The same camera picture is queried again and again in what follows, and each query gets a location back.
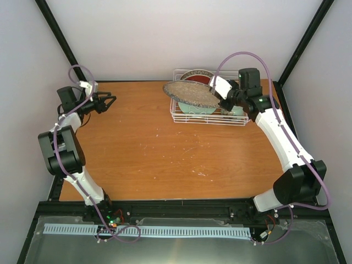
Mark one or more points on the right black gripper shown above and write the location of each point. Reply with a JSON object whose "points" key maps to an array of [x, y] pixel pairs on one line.
{"points": [[227, 106]]}

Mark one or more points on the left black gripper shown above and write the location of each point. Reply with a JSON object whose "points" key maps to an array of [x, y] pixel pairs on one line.
{"points": [[99, 104]]}

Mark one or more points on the light green bowl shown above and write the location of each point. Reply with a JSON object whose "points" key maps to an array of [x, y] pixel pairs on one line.
{"points": [[236, 111]]}

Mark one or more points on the large speckled grey plate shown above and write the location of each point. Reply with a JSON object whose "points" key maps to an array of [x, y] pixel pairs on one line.
{"points": [[191, 93]]}

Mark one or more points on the red and teal plate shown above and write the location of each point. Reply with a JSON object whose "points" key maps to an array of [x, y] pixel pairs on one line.
{"points": [[199, 78]]}

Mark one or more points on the floral patterned plate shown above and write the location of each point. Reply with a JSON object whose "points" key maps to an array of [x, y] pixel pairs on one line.
{"points": [[197, 72]]}

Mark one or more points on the light green flower plate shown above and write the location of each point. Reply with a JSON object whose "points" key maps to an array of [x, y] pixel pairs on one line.
{"points": [[189, 109]]}

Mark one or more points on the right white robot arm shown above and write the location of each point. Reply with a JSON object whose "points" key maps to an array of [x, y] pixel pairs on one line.
{"points": [[302, 176]]}

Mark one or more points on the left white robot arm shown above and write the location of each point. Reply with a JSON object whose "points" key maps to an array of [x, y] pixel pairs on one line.
{"points": [[60, 147]]}

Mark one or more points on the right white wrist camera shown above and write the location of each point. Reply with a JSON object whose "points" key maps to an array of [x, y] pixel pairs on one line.
{"points": [[219, 87]]}

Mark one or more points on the white wire dish rack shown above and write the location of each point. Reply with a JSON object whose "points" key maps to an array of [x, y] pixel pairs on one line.
{"points": [[214, 119]]}

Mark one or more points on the black frame post left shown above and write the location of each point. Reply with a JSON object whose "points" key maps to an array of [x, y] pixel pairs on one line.
{"points": [[56, 30]]}

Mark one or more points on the black frame post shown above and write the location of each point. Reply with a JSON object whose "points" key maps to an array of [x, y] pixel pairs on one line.
{"points": [[305, 40], [56, 30]]}

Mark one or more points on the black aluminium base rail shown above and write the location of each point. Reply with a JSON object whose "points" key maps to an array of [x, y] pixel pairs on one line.
{"points": [[234, 211]]}

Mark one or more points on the black frame post right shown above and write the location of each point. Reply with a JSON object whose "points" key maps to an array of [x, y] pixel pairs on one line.
{"points": [[305, 40]]}

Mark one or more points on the light blue cable duct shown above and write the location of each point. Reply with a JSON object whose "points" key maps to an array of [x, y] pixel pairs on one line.
{"points": [[150, 231]]}

